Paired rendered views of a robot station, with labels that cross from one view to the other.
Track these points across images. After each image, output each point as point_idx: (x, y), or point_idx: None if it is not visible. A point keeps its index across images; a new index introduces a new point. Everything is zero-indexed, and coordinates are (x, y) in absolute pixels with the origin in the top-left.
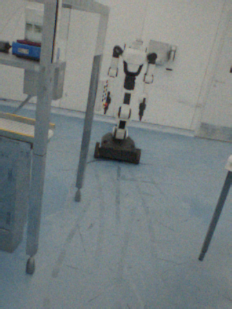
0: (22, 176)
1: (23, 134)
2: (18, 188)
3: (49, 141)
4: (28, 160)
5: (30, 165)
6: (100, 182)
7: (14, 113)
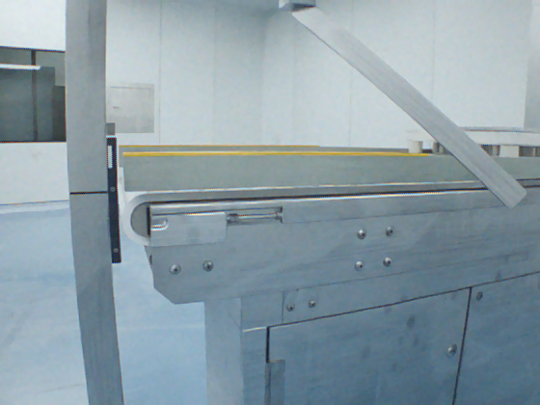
0: (217, 377)
1: (167, 144)
2: (212, 399)
3: (155, 281)
4: (230, 350)
5: (237, 395)
6: None
7: (502, 189)
